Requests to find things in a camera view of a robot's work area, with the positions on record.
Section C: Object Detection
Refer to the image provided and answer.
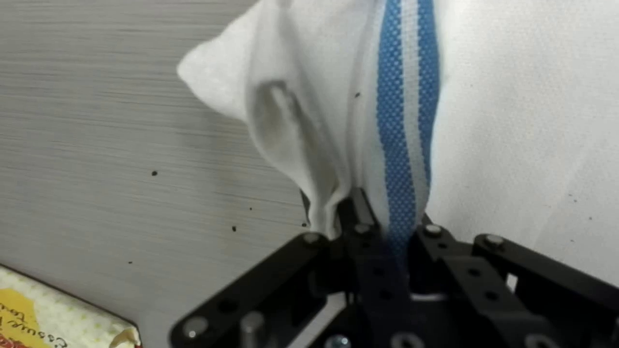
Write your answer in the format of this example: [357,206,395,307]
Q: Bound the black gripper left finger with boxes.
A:
[169,187,389,348]

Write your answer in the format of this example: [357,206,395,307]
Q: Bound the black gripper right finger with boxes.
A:
[405,220,619,348]

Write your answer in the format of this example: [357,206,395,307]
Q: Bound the white towel blue stripes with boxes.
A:
[177,0,619,286]

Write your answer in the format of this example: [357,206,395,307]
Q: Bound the yellow packaged cleaning cloth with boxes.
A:
[0,262,144,348]

